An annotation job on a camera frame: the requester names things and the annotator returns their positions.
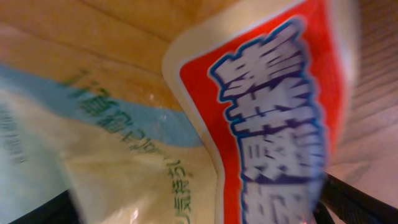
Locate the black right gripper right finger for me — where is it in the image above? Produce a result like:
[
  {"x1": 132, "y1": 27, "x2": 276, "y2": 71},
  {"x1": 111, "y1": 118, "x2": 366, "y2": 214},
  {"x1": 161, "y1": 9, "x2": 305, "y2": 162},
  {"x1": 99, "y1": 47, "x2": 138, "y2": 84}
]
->
[{"x1": 313, "y1": 175, "x2": 397, "y2": 224}]

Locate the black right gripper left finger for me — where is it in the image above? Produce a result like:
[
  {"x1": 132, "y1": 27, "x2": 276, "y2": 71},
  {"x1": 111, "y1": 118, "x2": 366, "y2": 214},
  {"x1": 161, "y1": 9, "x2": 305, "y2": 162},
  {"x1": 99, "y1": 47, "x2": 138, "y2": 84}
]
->
[{"x1": 10, "y1": 190, "x2": 81, "y2": 224}]

